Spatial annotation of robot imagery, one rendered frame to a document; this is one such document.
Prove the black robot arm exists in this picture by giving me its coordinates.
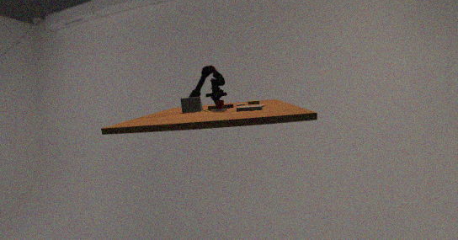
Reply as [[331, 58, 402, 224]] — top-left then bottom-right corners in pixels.
[[189, 66, 225, 98]]

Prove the dark red cup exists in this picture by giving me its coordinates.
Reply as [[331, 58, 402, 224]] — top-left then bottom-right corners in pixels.
[[215, 100, 224, 109]]

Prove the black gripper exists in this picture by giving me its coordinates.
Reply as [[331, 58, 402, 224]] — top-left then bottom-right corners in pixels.
[[205, 86, 226, 103]]

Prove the beige flat rectangular block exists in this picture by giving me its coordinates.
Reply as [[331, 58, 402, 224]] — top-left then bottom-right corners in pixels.
[[237, 105, 263, 111]]

